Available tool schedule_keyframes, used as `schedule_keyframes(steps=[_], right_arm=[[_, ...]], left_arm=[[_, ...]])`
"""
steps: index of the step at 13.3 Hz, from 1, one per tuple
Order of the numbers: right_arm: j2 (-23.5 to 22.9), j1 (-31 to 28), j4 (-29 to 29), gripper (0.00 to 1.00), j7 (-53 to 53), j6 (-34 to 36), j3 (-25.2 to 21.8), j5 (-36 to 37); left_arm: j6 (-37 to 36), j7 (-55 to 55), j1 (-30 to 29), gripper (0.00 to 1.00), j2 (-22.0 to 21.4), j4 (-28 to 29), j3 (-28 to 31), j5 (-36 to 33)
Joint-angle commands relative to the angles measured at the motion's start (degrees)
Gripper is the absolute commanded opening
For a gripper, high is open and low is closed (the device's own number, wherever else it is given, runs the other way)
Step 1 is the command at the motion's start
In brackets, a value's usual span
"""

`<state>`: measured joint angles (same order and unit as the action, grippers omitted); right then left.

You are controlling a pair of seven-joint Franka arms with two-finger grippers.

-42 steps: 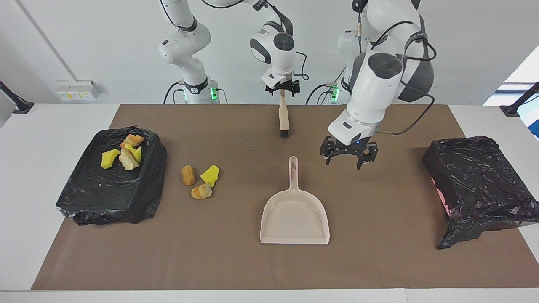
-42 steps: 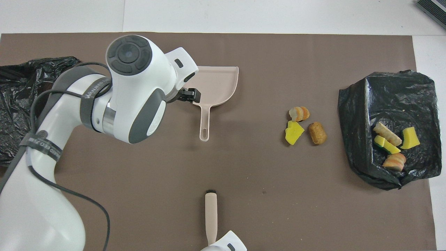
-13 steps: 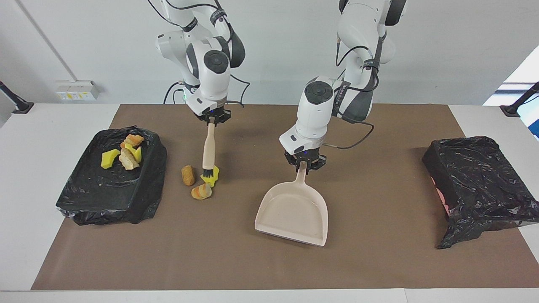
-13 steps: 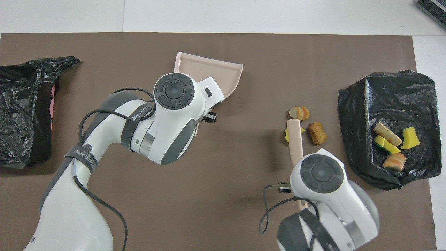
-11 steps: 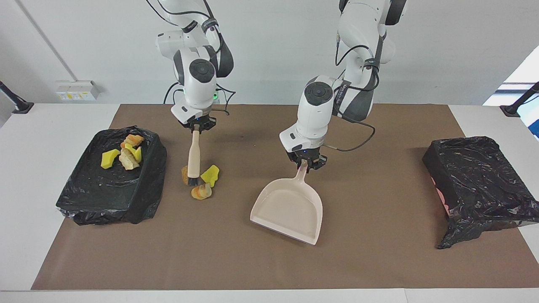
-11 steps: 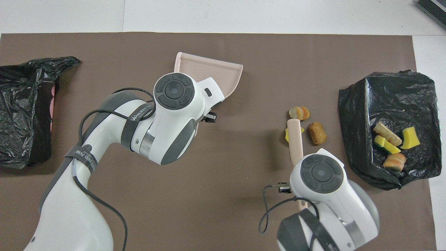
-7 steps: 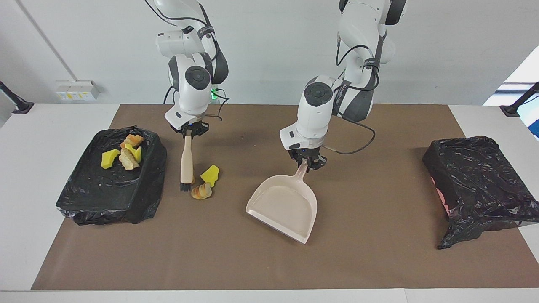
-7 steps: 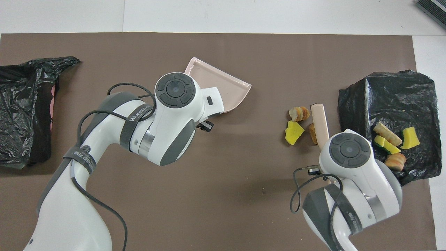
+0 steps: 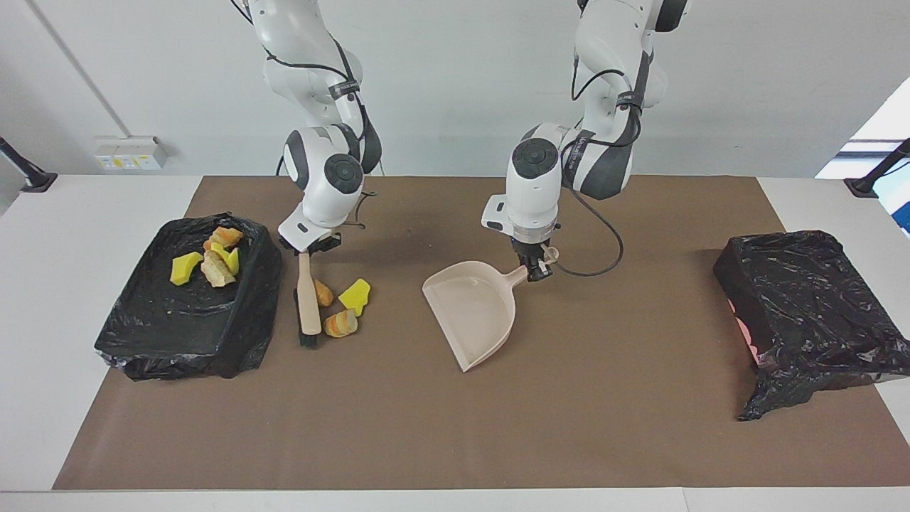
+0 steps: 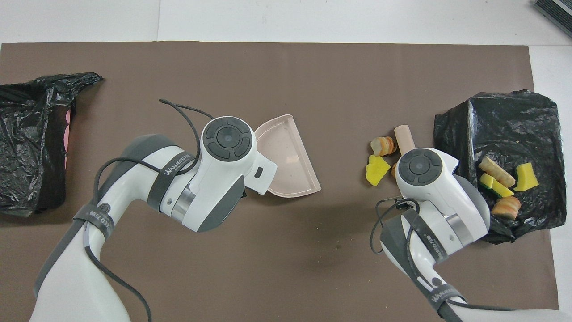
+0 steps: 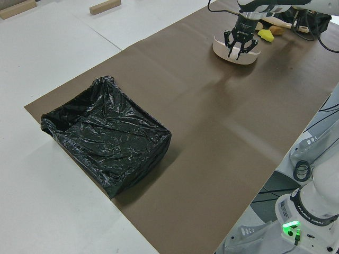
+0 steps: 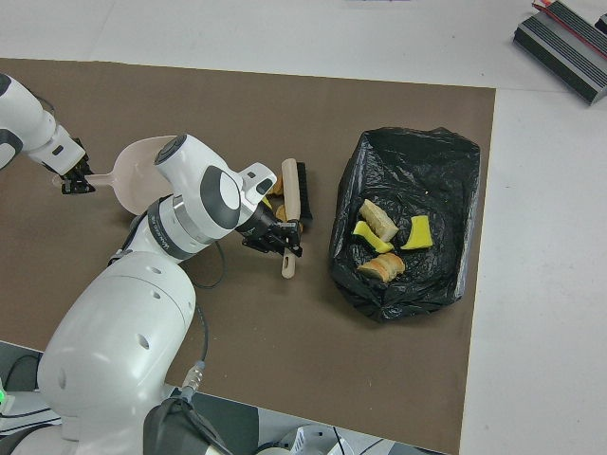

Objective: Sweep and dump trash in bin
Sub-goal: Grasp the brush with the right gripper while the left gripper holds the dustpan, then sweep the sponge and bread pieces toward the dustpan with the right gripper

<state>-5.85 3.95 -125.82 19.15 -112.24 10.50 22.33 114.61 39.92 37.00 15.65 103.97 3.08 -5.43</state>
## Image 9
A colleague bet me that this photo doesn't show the beige hand brush black bristles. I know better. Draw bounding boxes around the beige hand brush black bristles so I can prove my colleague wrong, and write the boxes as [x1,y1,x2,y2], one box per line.
[295,250,322,348]

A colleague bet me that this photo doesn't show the yellow wedge sponge piece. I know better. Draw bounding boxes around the yellow wedge sponge piece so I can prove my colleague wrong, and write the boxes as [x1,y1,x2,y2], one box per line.
[210,242,241,276]

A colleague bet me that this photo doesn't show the beige plastic dustpan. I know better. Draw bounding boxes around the beige plastic dustpan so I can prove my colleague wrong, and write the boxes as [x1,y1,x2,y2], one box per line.
[422,245,560,373]

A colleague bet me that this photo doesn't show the orange striped bread piece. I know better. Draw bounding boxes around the orange striped bread piece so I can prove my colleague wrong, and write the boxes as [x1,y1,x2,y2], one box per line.
[206,226,245,251]
[323,309,359,338]

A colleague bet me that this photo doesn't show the pale crusty bread piece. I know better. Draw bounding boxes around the pale crusty bread piece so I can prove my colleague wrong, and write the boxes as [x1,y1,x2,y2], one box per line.
[200,249,237,289]

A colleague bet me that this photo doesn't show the yellow notched sponge piece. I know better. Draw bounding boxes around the yellow notched sponge piece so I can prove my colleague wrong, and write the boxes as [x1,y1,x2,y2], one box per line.
[170,251,205,287]

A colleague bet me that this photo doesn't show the bin lined with black bag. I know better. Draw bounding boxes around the bin lined with black bag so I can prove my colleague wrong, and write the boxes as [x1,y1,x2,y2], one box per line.
[94,211,283,382]

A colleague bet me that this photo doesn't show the pink bin with black bag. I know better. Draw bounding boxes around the pink bin with black bag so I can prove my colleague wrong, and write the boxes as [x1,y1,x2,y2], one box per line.
[712,229,910,422]

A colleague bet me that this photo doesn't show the brown paper table mat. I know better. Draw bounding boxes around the brown paper table mat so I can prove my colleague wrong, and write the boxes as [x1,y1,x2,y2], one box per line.
[52,176,910,491]

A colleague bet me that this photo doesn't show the black clamp stand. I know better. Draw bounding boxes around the black clamp stand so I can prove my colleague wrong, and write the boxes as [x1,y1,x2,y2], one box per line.
[0,137,58,193]
[844,139,910,198]

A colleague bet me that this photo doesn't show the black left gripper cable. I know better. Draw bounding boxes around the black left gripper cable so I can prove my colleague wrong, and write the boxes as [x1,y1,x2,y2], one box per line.
[551,43,644,278]

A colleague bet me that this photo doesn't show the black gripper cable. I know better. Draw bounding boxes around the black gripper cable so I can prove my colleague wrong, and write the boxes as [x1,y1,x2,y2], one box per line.
[551,43,644,278]
[242,0,378,230]

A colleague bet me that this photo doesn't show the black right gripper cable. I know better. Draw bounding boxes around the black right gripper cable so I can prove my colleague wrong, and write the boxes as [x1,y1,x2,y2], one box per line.
[242,0,378,230]

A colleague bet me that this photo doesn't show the white wall socket box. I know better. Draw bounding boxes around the white wall socket box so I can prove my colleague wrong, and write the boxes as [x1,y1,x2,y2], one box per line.
[94,136,175,171]

